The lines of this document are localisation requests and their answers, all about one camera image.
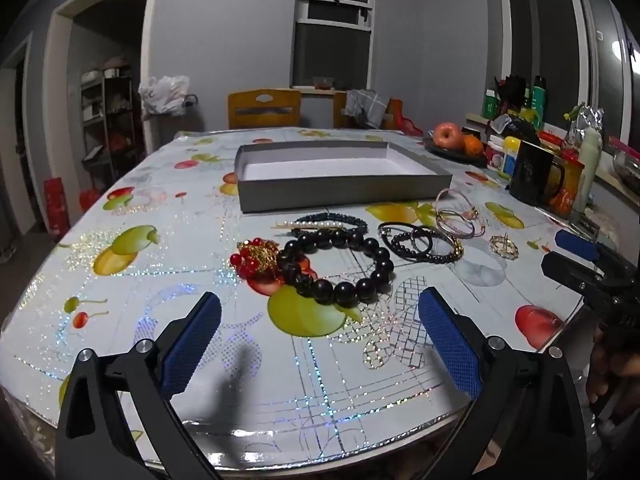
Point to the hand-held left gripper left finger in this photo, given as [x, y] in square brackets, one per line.
[192, 342]

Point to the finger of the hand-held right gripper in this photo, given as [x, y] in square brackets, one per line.
[575, 244]
[567, 269]

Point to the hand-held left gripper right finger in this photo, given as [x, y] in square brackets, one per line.
[450, 342]

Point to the gold bangle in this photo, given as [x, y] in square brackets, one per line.
[457, 244]

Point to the red bead gold jewelry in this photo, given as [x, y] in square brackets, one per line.
[257, 257]

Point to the thin silver bangle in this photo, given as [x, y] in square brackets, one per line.
[442, 195]

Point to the pearl hair clip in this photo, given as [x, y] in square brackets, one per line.
[315, 223]

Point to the shallow grey cardboard box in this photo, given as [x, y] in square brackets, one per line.
[330, 192]

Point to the person's right hand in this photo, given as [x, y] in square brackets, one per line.
[607, 365]

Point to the red canister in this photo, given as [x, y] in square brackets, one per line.
[570, 187]

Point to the fruit print tablecloth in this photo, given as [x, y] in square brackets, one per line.
[150, 280]

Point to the black mug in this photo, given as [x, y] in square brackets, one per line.
[532, 172]

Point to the white bottle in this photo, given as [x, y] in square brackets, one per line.
[589, 160]

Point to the glass bowl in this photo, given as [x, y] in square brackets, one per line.
[627, 167]

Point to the yellow lid jar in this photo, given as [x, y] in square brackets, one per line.
[511, 157]

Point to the silver foil bag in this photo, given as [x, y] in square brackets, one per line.
[587, 117]

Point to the orange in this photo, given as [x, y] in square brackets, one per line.
[473, 146]

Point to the black fruit plate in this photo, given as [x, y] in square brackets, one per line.
[450, 154]

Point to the red apple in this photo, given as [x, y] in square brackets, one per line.
[447, 135]

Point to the red box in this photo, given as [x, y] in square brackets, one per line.
[56, 207]

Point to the red bag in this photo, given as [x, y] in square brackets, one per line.
[407, 120]

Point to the metal storage shelf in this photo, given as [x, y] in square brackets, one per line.
[102, 125]

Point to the wooden chair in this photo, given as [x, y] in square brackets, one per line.
[340, 110]
[265, 109]

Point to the grey checked cloth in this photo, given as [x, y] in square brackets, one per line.
[367, 107]

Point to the white plastic bag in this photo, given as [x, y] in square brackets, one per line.
[162, 94]

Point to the small bowl on sill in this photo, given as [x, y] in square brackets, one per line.
[323, 83]

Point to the window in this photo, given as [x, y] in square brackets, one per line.
[332, 50]

